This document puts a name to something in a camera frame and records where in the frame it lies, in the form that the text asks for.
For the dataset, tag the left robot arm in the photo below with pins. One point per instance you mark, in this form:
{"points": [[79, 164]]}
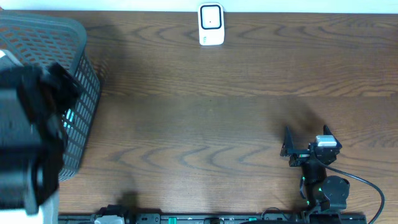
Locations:
{"points": [[33, 138]]}

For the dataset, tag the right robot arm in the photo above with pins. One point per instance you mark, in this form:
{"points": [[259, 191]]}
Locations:
{"points": [[324, 193]]}

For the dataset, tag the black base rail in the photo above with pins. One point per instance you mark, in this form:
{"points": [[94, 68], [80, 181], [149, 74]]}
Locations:
{"points": [[119, 214]]}

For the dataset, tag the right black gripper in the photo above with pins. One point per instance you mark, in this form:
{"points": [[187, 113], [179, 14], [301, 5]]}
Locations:
{"points": [[288, 145]]}

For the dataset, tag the grey plastic basket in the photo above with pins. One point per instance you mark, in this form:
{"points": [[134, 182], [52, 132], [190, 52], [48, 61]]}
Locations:
{"points": [[42, 40]]}

